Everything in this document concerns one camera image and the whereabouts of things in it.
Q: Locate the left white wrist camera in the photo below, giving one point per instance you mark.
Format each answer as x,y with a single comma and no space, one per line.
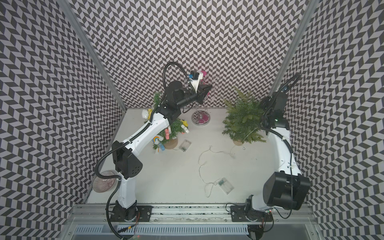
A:
194,79

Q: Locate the clear battery box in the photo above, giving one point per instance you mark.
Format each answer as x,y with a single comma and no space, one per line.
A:
185,145

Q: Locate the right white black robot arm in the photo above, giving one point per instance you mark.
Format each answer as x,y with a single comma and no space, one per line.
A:
286,188

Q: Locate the fairy light battery box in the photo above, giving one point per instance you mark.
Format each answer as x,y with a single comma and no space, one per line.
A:
225,185

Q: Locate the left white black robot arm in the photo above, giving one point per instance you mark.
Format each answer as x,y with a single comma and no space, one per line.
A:
106,161

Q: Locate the star cloud string light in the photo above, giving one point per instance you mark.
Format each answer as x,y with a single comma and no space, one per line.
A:
168,138

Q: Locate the left green christmas tree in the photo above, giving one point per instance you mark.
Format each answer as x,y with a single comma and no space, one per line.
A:
146,114

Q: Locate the thin wire fairy light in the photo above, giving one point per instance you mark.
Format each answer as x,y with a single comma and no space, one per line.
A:
232,163

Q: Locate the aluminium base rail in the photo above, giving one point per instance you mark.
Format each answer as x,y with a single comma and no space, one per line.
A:
192,222

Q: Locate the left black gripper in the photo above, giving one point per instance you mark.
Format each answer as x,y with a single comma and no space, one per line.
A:
201,91

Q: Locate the right green fern tree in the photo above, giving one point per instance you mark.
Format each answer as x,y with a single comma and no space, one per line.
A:
243,117

